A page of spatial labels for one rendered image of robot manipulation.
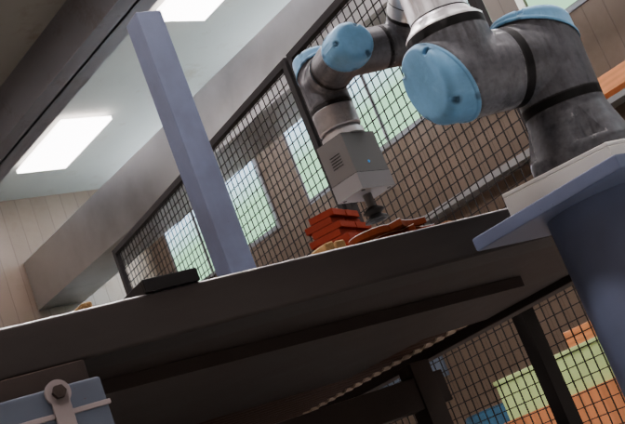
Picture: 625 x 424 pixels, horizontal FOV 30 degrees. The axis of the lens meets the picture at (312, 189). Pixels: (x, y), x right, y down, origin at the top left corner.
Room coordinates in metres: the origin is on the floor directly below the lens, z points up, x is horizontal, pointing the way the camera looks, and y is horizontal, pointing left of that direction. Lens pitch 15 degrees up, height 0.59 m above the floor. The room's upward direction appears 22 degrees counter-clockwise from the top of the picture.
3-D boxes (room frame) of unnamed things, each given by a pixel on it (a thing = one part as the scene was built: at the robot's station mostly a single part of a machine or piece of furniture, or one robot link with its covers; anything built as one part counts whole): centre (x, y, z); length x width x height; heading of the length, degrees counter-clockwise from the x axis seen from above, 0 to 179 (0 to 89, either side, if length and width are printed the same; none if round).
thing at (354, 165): (1.91, -0.08, 1.11); 0.10 x 0.09 x 0.16; 48
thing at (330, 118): (1.91, -0.08, 1.19); 0.08 x 0.08 x 0.05
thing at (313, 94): (1.90, -0.08, 1.27); 0.09 x 0.08 x 0.11; 26
